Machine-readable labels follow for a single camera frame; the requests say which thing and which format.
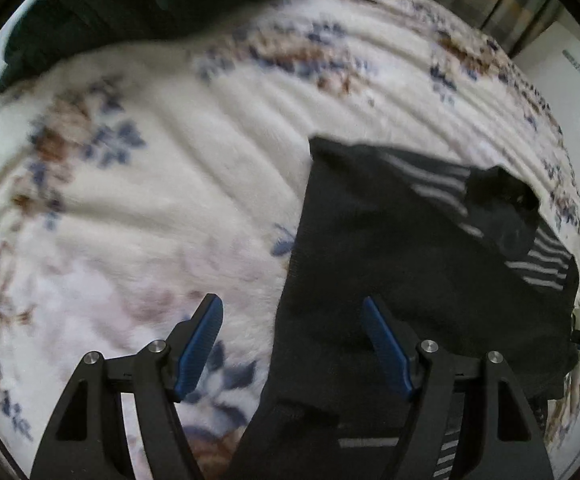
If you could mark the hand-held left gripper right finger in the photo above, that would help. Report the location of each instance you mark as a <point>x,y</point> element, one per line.
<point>387,345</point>

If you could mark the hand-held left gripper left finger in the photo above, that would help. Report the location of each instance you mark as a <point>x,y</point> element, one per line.
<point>198,347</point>

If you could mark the black striped garment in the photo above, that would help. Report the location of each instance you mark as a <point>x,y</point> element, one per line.
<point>395,260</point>

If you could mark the white floral blanket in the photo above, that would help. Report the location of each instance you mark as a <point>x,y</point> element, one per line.
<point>169,185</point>

